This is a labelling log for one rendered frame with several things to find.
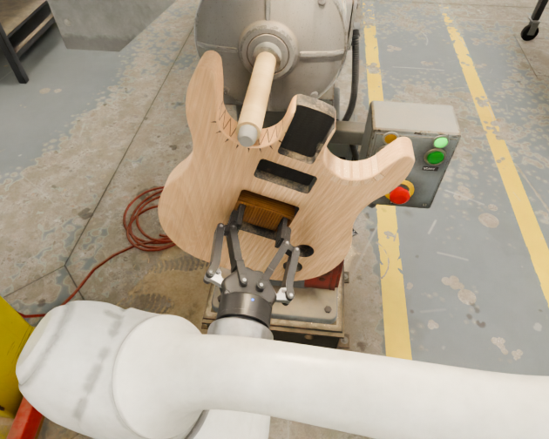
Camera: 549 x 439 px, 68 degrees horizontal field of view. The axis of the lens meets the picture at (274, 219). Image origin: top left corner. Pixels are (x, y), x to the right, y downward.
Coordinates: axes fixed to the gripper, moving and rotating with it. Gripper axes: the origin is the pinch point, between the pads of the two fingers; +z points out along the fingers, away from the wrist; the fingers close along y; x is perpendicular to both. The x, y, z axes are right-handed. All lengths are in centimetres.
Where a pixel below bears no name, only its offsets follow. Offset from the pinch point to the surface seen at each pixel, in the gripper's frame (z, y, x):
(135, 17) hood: -10.1, -20.5, 31.5
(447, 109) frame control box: 25.4, 28.4, 17.6
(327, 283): 33, 39, -60
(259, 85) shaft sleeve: 5.5, -7.7, 20.1
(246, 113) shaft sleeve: -1.1, -8.4, 19.7
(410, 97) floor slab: 212, 103, -73
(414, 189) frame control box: 17.4, 29.7, 3.2
